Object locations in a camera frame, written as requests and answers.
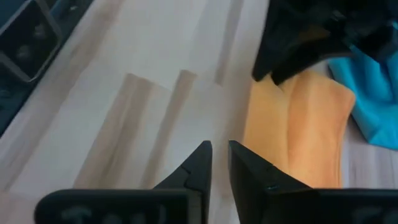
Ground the blue microfiber towel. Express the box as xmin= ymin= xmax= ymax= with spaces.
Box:
xmin=328 ymin=21 xmax=398 ymax=150

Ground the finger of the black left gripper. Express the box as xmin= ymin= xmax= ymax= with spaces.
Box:
xmin=251 ymin=9 xmax=312 ymax=82
xmin=272 ymin=40 xmax=352 ymax=85

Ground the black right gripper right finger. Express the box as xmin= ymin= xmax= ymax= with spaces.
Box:
xmin=228 ymin=139 xmax=398 ymax=224

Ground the orange microfiber towel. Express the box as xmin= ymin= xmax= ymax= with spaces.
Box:
xmin=242 ymin=70 xmax=356 ymax=189

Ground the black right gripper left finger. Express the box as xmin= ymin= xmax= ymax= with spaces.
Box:
xmin=34 ymin=140 xmax=213 ymax=224

